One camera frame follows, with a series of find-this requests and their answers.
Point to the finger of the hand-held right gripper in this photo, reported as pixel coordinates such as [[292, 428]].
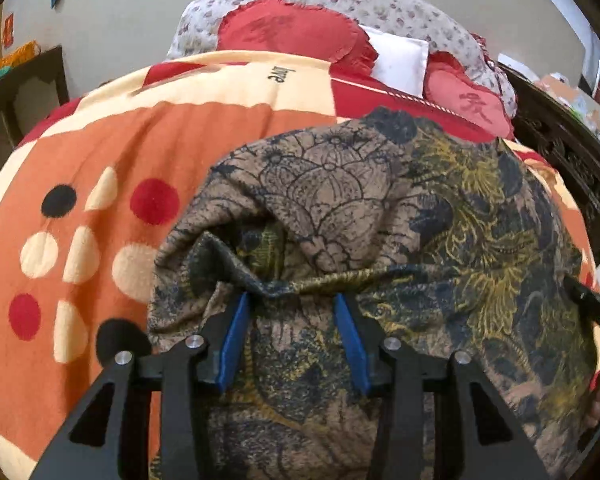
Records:
[[597, 307]]

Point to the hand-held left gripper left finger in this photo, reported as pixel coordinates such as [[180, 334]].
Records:
[[232, 345]]

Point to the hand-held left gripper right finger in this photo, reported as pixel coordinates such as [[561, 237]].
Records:
[[352, 345]]

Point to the dark floral patterned shirt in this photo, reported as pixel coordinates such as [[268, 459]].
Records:
[[430, 240]]

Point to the dark carved wooden cabinet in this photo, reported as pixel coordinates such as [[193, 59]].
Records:
[[565, 155]]

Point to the pile of colourful packages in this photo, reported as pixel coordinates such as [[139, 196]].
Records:
[[575, 100]]

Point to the orange red printed blanket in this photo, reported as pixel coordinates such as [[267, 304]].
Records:
[[130, 150]]

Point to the small red heart cushion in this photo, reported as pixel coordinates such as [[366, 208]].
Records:
[[467, 100]]

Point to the red ruffled cloth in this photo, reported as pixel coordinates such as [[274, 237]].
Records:
[[482, 47]]

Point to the white pillow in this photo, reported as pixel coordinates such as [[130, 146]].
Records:
[[400, 60]]

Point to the large red heart cushion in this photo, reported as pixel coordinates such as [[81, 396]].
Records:
[[290, 30]]

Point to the dark wooden side table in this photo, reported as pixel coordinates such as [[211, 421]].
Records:
[[15, 100]]

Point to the floral upholstered headboard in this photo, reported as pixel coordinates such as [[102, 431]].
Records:
[[380, 0]]

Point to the orange box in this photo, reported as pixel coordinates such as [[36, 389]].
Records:
[[17, 57]]

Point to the red wall sticker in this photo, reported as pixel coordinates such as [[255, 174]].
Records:
[[8, 30]]

